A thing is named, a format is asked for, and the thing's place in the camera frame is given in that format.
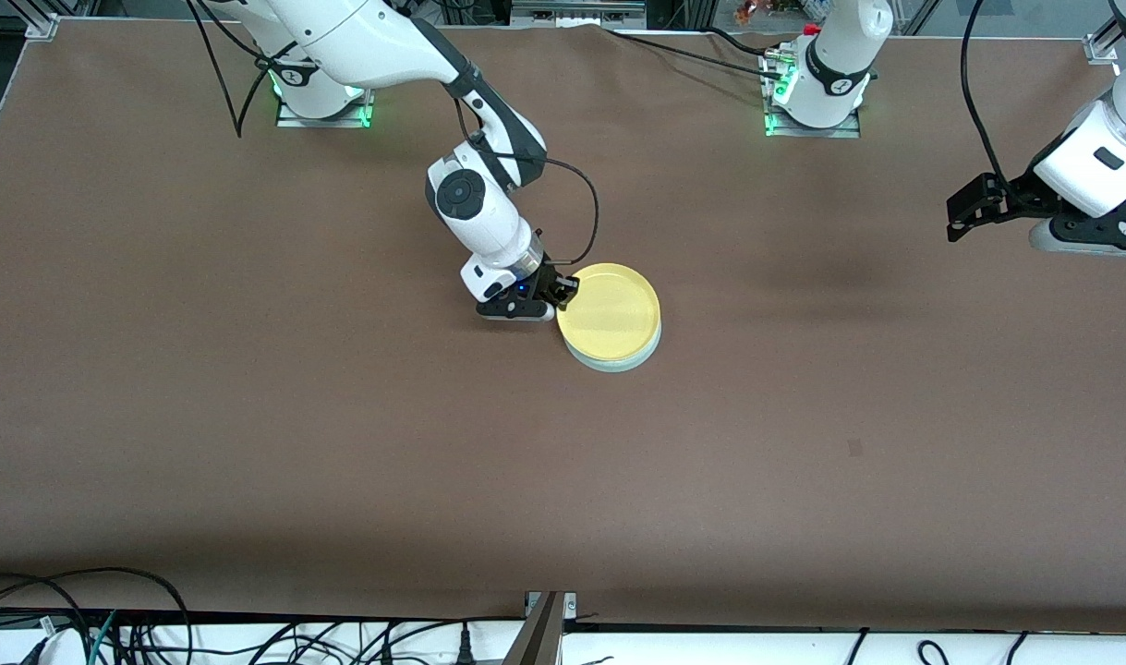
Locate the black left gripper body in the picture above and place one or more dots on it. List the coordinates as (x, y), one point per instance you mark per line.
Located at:
(1012, 197)

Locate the black power plug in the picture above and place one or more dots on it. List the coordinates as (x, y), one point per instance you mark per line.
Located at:
(465, 646)

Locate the yellow round plate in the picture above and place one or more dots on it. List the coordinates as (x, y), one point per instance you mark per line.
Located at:
(611, 312)

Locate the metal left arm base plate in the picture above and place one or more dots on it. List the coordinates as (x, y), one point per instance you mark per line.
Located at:
(849, 129)

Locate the aluminium profile beam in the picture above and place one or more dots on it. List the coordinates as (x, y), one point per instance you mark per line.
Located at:
(537, 637)

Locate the grey metal device box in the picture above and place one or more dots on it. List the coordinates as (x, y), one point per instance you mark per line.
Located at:
(576, 11)

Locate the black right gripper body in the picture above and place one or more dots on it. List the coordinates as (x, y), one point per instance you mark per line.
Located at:
(548, 278)

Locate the brown table cover sheet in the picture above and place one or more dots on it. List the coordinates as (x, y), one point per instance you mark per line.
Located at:
(562, 517)

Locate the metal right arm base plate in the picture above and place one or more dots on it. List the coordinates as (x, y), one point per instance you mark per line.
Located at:
(290, 118)

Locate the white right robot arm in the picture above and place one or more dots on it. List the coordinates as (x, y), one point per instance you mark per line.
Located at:
(369, 37)

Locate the pale green round plate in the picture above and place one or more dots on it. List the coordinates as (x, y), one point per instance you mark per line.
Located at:
(618, 366)

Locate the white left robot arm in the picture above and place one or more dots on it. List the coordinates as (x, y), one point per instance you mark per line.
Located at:
(1103, 152)

